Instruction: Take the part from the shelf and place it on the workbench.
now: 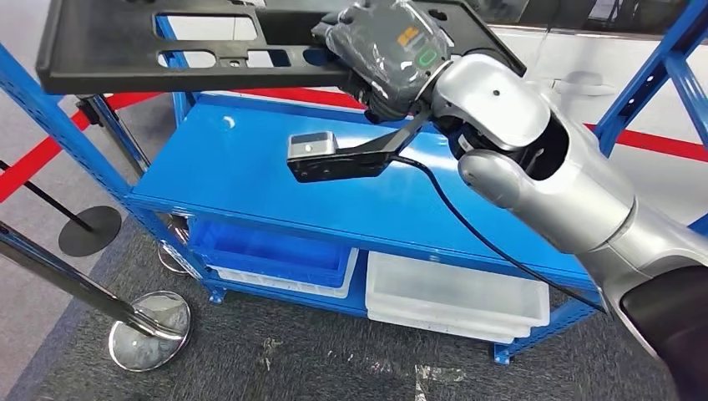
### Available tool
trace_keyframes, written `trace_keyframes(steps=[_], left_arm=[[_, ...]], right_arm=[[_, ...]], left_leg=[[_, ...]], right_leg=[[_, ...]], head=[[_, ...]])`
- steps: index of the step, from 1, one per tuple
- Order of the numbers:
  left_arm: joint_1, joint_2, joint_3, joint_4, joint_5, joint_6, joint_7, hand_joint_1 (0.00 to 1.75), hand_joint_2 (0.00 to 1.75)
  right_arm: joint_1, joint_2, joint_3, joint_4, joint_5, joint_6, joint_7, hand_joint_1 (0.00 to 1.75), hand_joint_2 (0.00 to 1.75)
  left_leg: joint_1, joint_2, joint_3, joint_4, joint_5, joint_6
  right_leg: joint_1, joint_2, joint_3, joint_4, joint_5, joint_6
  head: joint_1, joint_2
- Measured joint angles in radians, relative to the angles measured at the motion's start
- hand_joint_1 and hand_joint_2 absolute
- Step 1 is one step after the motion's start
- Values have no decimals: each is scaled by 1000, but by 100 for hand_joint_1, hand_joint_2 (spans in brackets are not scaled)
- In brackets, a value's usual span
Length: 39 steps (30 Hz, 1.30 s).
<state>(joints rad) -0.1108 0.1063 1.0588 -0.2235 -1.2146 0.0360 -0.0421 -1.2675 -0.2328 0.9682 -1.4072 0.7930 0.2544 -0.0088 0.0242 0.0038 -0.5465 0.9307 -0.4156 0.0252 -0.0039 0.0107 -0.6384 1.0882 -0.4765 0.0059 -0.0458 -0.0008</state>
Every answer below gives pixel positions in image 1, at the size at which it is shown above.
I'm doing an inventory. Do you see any red barrier belt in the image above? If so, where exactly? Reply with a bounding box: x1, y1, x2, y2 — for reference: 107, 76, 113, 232
104, 87, 708, 165
0, 108, 93, 203

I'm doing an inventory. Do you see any black plastic panel part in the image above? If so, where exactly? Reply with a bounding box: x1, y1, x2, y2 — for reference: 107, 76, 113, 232
35, 0, 527, 96

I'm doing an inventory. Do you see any thin black stanchion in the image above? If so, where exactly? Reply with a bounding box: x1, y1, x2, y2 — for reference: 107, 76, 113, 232
0, 160, 123, 258

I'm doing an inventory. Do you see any black camera bracket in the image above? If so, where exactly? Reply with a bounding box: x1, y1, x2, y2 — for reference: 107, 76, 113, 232
286, 104, 435, 185

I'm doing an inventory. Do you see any blue plastic bin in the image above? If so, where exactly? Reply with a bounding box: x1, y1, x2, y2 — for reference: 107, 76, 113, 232
188, 218, 361, 289

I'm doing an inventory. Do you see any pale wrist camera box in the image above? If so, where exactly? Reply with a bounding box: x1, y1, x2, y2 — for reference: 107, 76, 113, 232
287, 130, 340, 163

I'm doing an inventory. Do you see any blue metal shelf rack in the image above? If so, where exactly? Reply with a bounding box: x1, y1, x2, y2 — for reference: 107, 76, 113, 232
0, 0, 708, 367

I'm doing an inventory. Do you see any black camera cable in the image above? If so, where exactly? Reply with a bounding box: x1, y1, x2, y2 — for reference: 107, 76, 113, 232
389, 155, 609, 316

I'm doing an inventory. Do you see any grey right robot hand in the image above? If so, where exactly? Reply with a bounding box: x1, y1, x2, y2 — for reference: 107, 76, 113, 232
312, 0, 452, 124

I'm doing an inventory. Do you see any clear floor tape strip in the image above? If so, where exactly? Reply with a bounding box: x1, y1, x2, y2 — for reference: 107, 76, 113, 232
414, 363, 468, 401

